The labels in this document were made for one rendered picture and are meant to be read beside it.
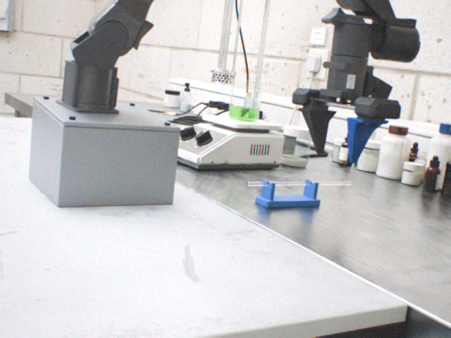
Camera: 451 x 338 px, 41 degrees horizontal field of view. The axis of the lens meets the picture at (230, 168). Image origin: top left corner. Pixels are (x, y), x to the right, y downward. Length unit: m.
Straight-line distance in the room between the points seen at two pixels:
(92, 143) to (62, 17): 2.79
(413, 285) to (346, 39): 0.41
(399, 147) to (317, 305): 0.77
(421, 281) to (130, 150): 0.38
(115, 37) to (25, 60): 2.70
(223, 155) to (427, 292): 0.57
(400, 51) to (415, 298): 0.46
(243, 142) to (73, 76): 0.42
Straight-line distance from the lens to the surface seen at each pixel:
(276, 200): 0.87
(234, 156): 1.12
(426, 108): 1.47
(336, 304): 0.55
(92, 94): 0.81
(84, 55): 0.79
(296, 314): 0.51
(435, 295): 0.63
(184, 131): 1.15
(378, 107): 0.86
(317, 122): 0.97
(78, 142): 0.75
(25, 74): 3.49
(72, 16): 3.54
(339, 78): 0.91
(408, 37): 0.96
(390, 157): 1.27
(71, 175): 0.75
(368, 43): 0.93
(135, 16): 0.80
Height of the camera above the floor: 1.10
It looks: 10 degrees down
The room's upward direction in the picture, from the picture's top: 7 degrees clockwise
